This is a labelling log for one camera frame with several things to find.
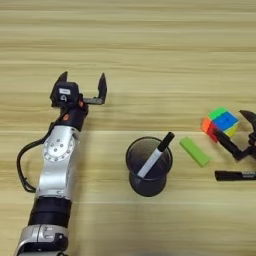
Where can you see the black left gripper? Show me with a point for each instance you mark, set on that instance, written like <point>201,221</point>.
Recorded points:
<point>75,116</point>

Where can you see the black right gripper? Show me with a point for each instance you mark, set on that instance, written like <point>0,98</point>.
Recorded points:
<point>253,140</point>

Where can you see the multicolour puzzle cube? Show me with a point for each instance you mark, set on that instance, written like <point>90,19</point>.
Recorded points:
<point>223,120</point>

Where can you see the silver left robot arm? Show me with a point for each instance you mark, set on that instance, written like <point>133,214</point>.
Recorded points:
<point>56,166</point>

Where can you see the left gripper labelled black box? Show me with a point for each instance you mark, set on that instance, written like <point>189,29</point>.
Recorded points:
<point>72,97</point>

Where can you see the black marker pen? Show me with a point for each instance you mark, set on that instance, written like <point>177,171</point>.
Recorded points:
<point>230,175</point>

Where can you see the green rectangular block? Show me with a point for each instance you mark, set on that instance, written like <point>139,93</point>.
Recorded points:
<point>195,151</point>

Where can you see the white marker with black cap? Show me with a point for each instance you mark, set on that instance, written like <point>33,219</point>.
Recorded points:
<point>150,163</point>

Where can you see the black mesh pen cup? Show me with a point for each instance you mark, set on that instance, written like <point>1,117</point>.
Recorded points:
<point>150,188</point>

